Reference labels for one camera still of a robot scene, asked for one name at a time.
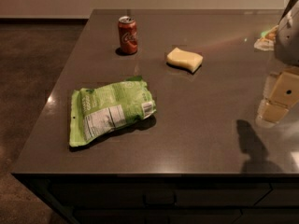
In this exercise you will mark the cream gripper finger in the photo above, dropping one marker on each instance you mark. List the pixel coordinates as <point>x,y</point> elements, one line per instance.
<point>280,94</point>

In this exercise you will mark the red coke can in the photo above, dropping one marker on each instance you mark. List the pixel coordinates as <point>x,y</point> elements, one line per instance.
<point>127,35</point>

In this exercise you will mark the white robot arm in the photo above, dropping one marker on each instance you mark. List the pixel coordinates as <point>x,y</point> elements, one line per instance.
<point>283,39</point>

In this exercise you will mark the green rice chip bag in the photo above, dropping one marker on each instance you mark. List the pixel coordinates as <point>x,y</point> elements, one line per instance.
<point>95,112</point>

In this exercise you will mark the yellow sponge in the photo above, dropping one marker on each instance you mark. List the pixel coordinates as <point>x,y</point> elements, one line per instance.
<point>184,59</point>

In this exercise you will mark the dark cabinet drawers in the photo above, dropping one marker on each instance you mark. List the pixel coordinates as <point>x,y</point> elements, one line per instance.
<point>95,199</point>

